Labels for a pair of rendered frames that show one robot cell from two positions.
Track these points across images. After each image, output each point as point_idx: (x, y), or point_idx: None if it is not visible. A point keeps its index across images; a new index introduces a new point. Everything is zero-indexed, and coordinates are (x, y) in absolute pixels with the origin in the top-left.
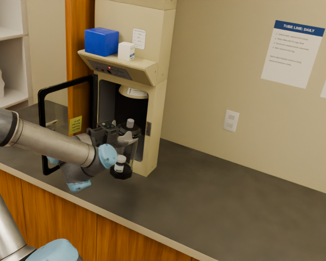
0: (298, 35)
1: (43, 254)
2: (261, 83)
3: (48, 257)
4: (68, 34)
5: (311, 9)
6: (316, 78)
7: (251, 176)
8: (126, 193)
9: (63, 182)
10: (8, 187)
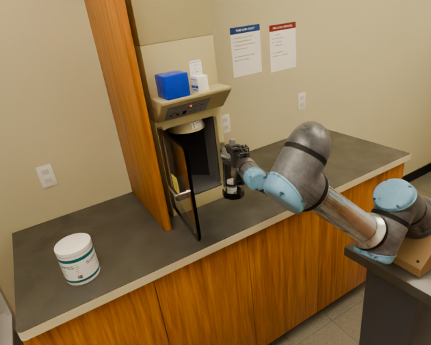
0: (246, 34)
1: (395, 191)
2: (234, 81)
3: (406, 184)
4: (139, 92)
5: (247, 12)
6: (265, 61)
7: (262, 152)
8: (245, 208)
9: (204, 240)
10: (135, 311)
